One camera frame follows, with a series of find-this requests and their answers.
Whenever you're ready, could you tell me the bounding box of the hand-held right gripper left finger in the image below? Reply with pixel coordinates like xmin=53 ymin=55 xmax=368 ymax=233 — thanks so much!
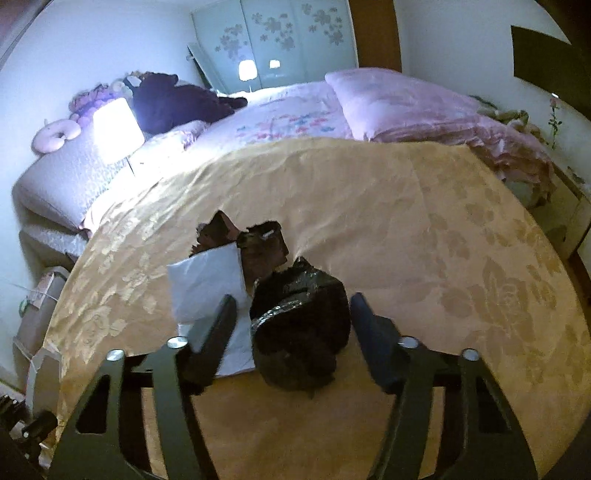
xmin=48 ymin=294 xmax=238 ymax=480

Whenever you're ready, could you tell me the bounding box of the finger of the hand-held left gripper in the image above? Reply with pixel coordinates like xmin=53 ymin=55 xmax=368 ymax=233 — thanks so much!
xmin=18 ymin=410 xmax=58 ymax=441

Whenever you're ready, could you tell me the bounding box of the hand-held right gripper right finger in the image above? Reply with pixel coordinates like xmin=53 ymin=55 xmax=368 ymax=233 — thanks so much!
xmin=349 ymin=292 xmax=539 ymax=480

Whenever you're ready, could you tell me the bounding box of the black plastic bag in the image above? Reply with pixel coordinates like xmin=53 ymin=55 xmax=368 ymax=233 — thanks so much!
xmin=249 ymin=256 xmax=350 ymax=400

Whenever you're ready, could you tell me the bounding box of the white paper sheet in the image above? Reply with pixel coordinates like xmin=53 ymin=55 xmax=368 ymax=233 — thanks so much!
xmin=167 ymin=243 xmax=257 ymax=376

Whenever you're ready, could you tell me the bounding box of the brown crumpled wrapper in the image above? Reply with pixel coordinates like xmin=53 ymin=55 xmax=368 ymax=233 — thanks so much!
xmin=189 ymin=210 xmax=241 ymax=257
xmin=238 ymin=220 xmax=291 ymax=284

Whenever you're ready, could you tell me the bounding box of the cardboard box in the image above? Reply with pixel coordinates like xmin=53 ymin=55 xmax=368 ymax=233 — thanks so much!
xmin=14 ymin=265 xmax=70 ymax=365

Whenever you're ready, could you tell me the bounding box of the golden floral tablecloth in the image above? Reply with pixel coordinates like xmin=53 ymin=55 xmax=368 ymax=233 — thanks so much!
xmin=44 ymin=136 xmax=587 ymax=480

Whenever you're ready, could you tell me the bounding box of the pink satin pillow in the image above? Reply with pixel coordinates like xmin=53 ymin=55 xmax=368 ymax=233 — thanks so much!
xmin=139 ymin=119 xmax=208 ymax=155

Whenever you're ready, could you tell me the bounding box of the grey patterned headboard cushion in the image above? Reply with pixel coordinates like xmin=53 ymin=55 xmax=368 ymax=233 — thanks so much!
xmin=11 ymin=129 xmax=134 ymax=229

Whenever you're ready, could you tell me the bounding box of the upholstered bed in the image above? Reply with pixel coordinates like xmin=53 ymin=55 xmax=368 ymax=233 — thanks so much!
xmin=11 ymin=69 xmax=555 ymax=268

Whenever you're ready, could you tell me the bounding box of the white side cabinet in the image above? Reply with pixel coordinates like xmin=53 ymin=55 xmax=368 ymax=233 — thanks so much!
xmin=531 ymin=161 xmax=591 ymax=260

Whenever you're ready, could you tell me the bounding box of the folded pink blanket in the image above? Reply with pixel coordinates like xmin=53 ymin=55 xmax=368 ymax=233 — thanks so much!
xmin=369 ymin=111 xmax=555 ymax=199

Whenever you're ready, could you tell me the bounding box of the dark purple plush toy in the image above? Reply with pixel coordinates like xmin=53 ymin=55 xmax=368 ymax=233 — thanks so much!
xmin=131 ymin=73 xmax=250 ymax=134

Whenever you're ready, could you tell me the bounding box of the pink neck pillow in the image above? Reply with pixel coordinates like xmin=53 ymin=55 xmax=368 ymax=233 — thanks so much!
xmin=31 ymin=117 xmax=81 ymax=154

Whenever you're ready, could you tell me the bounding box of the colourful plush toy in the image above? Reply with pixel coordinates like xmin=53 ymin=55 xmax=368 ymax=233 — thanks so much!
xmin=68 ymin=71 xmax=144 ymax=127

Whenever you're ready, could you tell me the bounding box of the artificial pink rose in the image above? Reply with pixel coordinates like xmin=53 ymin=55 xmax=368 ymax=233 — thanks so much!
xmin=547 ymin=95 xmax=564 ymax=149

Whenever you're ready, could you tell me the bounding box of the flower-patterned wardrobe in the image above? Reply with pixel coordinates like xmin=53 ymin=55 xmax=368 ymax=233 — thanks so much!
xmin=187 ymin=0 xmax=361 ymax=95

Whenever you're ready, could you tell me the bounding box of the brown wooden door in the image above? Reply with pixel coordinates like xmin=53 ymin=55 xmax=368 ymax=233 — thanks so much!
xmin=348 ymin=0 xmax=402 ymax=75

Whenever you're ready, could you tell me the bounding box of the dark wall panel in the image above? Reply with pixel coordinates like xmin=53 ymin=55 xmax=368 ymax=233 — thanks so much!
xmin=510 ymin=25 xmax=579 ymax=90

